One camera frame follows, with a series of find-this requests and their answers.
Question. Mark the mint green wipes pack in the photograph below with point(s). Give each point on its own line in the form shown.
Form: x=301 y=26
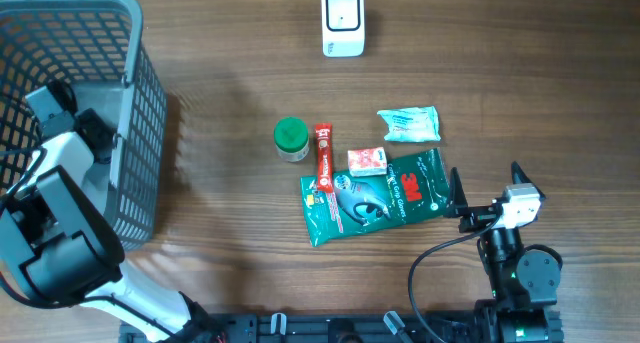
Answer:
x=411 y=125

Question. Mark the green lid jar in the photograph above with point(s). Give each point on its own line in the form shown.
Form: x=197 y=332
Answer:
x=291 y=138

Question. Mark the small red white box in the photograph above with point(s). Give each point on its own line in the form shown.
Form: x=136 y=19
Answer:
x=367 y=162

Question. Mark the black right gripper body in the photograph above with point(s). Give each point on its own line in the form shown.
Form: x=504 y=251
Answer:
x=477 y=218

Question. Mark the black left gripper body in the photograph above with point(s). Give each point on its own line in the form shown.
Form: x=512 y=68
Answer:
x=100 y=120

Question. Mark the white barcode scanner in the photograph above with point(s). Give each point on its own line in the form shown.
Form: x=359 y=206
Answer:
x=343 y=28

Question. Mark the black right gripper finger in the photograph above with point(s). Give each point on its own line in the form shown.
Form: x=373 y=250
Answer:
x=457 y=205
x=519 y=177

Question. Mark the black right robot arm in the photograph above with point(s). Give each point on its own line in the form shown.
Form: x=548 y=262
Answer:
x=524 y=279

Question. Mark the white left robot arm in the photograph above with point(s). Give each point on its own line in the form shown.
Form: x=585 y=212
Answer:
x=62 y=253

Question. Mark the grey plastic basket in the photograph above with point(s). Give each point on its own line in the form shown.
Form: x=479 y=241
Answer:
x=96 y=47

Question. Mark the green 3M gloves pack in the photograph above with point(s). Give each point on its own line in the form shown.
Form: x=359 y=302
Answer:
x=414 y=189

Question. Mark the red sachet stick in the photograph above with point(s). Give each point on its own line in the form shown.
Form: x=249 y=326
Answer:
x=323 y=132

